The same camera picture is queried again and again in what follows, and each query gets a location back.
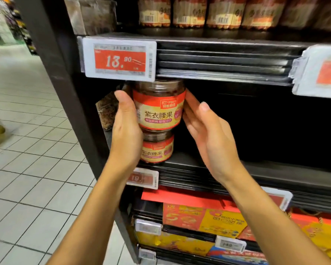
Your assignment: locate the person's left hand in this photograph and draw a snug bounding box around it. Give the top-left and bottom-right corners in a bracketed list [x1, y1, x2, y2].
[107, 90, 144, 173]

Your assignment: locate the person's right hand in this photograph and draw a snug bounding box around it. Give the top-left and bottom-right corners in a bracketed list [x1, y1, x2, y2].
[182, 90, 248, 186]

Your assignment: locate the red-label clear nut jar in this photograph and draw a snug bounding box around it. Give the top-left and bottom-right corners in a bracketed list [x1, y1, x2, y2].
[132, 80, 186, 132]
[140, 130, 175, 165]

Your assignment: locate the black metal store shelf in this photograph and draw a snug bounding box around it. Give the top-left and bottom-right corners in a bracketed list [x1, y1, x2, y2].
[14, 0, 331, 265]

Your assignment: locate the person's left forearm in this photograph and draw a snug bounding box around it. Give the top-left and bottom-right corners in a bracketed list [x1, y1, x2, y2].
[47, 163, 130, 265]

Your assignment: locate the person's right forearm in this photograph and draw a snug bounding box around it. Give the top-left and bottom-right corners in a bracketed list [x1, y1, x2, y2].
[221, 163, 331, 265]

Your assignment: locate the small white price tag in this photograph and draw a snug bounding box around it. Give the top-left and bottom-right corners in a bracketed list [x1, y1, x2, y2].
[127, 167, 160, 190]
[215, 236, 247, 253]
[262, 186, 293, 211]
[135, 218, 163, 236]
[138, 248, 157, 264]

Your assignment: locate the yellow gift box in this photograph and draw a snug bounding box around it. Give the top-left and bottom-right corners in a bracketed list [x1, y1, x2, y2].
[199, 209, 248, 239]

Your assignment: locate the large white price tag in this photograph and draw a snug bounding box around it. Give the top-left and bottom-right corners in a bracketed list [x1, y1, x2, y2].
[83, 37, 158, 82]
[291, 44, 331, 100]

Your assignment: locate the flat yellow box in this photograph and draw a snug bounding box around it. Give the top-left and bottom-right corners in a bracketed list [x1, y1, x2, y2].
[135, 232, 216, 256]

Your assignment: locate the flat blue box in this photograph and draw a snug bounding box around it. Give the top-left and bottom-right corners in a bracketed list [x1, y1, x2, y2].
[207, 245, 268, 265]

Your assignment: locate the row of brown jars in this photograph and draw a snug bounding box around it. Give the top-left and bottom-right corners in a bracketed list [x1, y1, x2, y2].
[138, 0, 331, 32]

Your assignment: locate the colourful stocked shelving unit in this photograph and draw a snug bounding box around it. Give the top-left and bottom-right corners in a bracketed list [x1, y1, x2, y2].
[0, 0, 38, 56]

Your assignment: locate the orange chain-print gift box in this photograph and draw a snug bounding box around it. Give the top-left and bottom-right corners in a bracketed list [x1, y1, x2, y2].
[236, 225, 260, 242]

